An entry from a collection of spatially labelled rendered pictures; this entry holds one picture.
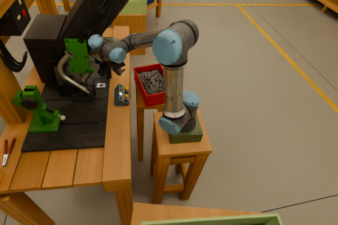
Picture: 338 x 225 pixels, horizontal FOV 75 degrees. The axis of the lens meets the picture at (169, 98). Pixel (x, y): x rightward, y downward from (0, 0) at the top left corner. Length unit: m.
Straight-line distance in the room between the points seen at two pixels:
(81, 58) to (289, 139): 2.33
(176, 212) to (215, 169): 1.12
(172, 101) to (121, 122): 0.47
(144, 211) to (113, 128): 0.47
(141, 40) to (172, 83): 0.30
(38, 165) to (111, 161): 0.36
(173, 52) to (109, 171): 0.69
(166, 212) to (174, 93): 0.61
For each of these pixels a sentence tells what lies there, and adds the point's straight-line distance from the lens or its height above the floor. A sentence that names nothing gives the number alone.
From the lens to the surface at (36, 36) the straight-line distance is 1.51.
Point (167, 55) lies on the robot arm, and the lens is 0.81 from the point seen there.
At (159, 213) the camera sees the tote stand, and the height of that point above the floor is 0.79.
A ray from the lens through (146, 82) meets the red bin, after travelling 1.61.
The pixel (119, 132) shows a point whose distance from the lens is 1.31.
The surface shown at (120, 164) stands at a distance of 1.21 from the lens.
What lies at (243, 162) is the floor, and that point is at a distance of 2.43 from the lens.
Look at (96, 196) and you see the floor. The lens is 2.13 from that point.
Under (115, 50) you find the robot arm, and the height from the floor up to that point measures 1.35.
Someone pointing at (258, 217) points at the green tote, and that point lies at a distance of 1.17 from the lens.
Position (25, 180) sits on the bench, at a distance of 1.32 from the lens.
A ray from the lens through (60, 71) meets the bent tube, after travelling 1.42.
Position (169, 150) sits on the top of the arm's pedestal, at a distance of 1.31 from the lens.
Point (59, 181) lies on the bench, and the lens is 1.26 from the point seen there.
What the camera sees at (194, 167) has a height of 0.63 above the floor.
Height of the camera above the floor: 1.97
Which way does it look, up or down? 46 degrees down
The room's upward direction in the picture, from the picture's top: 8 degrees clockwise
